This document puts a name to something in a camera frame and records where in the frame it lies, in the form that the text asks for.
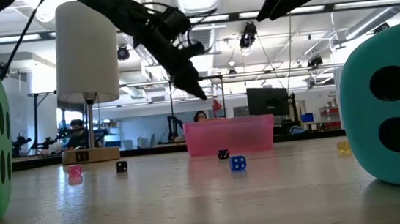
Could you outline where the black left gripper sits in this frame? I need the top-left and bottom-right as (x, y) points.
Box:
(130, 4), (210, 108)

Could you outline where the small black die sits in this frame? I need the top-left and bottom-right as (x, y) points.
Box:
(216, 148), (230, 161)
(115, 160), (129, 173)

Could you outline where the teal foam die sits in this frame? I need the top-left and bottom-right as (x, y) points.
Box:
(331, 16), (400, 201)

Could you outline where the small pink die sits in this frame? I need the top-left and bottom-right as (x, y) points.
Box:
(67, 164), (84, 179)

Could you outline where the small yellow die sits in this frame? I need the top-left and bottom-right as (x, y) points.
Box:
(336, 140), (351, 154)

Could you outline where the person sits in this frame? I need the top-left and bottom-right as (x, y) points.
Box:
(192, 109), (209, 123)
(63, 118), (92, 152)

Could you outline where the pink plastic bin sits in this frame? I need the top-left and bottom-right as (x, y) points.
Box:
(182, 112), (277, 160)

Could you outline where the black monitor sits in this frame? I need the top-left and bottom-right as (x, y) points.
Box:
(245, 83), (292, 120)

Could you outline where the small blue die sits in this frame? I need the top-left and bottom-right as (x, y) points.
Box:
(228, 154), (248, 172)

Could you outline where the white shade table lamp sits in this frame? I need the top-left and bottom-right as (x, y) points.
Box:
(46, 0), (129, 166)

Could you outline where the storage shelf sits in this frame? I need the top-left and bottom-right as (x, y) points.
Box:
(319, 104), (343, 131)

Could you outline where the black hanging camera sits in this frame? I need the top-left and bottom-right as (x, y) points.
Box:
(237, 20), (259, 50)

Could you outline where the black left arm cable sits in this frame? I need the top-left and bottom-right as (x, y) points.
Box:
(0, 0), (58, 81)

